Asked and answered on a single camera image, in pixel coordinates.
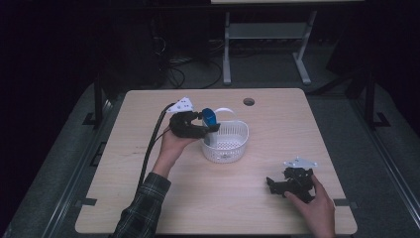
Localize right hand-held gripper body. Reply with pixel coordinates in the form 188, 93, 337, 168
278, 157, 319, 203

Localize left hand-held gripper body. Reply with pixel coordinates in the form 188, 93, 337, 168
165, 96, 207, 139

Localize white and blue shampoo bottle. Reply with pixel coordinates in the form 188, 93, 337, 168
201, 107, 220, 147

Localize white plastic basket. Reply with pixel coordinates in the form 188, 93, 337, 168
198, 107, 251, 165

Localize person's left hand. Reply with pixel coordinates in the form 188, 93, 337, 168
152, 127, 199, 179

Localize person's right hand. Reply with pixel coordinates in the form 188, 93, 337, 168
281, 174, 337, 238

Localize grey tape strip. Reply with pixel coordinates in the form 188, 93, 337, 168
332, 197, 360, 210
74, 197, 98, 206

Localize black metal stand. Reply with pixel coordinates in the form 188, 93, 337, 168
363, 65, 392, 131
82, 73, 110, 127

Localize black floor cables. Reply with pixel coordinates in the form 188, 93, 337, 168
153, 36, 224, 90

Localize metal floor rail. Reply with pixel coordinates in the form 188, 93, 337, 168
41, 98, 115, 238
351, 97, 420, 229

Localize white desk with metal frame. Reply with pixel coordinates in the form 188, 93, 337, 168
210, 0, 365, 86

